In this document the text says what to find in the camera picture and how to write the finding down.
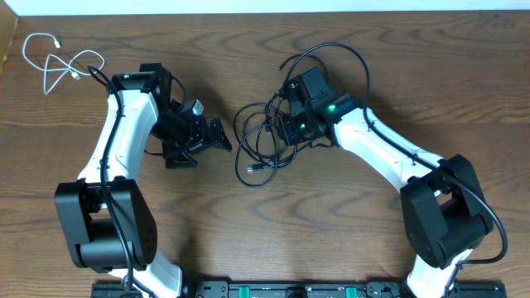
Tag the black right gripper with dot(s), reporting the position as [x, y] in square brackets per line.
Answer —
[288, 135]

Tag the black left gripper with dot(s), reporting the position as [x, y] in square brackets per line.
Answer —
[200, 140]

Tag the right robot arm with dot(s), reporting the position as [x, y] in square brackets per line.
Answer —
[442, 202]

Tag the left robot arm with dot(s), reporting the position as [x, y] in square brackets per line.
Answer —
[106, 222]

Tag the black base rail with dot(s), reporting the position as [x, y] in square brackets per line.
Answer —
[224, 289]

